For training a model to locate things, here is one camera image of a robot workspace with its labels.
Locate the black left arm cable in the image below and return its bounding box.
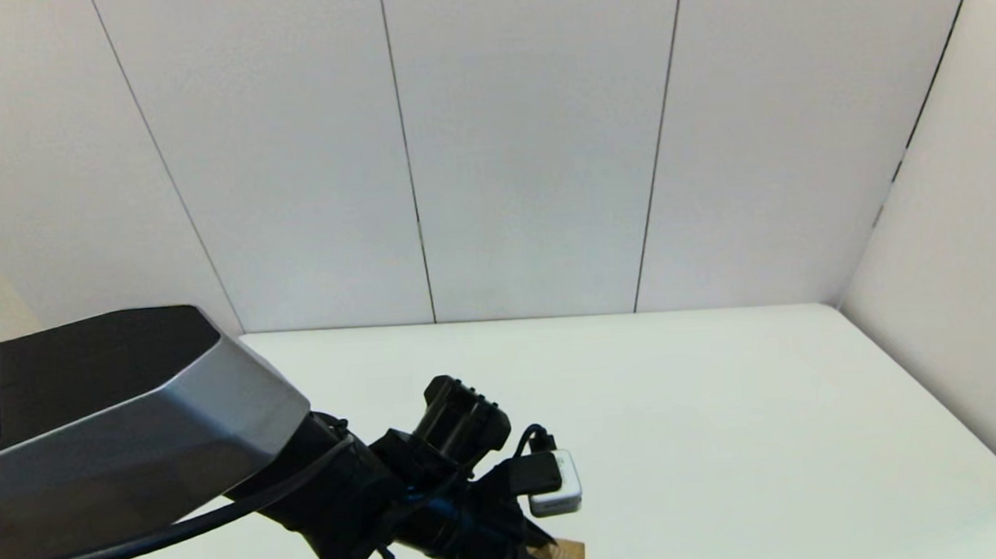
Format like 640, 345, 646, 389
0, 401, 568, 559

